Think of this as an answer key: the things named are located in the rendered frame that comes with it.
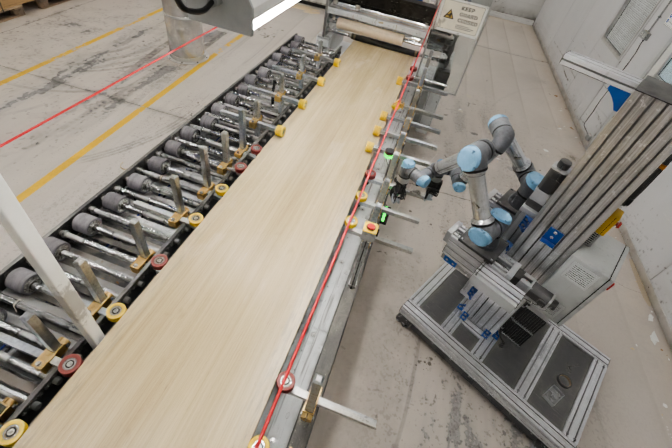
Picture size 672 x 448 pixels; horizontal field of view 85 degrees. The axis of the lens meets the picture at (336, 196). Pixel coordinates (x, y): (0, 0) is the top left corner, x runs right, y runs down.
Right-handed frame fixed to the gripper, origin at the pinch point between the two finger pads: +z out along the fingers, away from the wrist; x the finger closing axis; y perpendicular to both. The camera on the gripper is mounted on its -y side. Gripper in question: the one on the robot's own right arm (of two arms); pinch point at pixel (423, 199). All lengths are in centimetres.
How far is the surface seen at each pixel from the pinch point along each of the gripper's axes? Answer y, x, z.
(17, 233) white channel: -122, -164, -81
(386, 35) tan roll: -83, 226, -26
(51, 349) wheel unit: -136, -173, -10
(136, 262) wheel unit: -139, -122, -3
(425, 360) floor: 36, -72, 83
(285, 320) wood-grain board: -53, -125, -9
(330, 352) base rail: -28, -123, 12
